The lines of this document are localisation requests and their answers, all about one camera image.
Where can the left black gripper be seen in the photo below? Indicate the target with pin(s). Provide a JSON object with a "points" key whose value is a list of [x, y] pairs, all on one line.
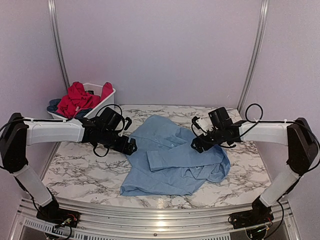
{"points": [[121, 148]]}

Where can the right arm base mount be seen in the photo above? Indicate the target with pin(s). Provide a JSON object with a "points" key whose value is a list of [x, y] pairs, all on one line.
{"points": [[248, 218]]}

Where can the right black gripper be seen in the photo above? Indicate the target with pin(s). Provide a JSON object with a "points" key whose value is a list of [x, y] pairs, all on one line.
{"points": [[196, 140]]}

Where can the dark blue garment in bin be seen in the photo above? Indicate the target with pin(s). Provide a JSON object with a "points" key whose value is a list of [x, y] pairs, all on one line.
{"points": [[53, 109]]}

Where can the front aluminium rail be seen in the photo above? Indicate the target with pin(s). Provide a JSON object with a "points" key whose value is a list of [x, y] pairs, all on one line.
{"points": [[103, 222]]}

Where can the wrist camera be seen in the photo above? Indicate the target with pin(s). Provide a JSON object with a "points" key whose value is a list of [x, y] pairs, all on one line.
{"points": [[126, 123], [201, 124]]}

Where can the red garment in bin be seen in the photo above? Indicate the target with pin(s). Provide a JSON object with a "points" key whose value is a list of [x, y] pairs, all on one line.
{"points": [[80, 100]]}

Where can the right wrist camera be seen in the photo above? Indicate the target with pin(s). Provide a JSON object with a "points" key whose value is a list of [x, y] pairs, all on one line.
{"points": [[201, 124]]}

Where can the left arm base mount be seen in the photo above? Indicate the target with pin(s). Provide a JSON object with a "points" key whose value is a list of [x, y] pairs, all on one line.
{"points": [[61, 217]]}

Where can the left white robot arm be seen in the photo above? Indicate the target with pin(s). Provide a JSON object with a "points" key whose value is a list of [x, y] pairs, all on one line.
{"points": [[19, 132]]}

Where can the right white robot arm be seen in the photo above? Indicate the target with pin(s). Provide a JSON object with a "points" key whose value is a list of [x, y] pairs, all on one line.
{"points": [[293, 138]]}

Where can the light blue button shirt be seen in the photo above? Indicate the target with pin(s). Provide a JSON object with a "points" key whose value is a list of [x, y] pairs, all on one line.
{"points": [[166, 164]]}

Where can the left aluminium frame post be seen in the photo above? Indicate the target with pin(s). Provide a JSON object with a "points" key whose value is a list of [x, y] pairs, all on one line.
{"points": [[57, 42]]}

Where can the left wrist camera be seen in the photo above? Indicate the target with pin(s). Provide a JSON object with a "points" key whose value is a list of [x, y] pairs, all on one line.
{"points": [[126, 123]]}

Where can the aluminium frame post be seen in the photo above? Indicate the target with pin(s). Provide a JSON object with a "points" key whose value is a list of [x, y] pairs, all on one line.
{"points": [[257, 45], [57, 42]]}

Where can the right aluminium frame post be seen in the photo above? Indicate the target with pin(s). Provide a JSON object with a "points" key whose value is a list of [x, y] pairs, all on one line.
{"points": [[257, 45]]}

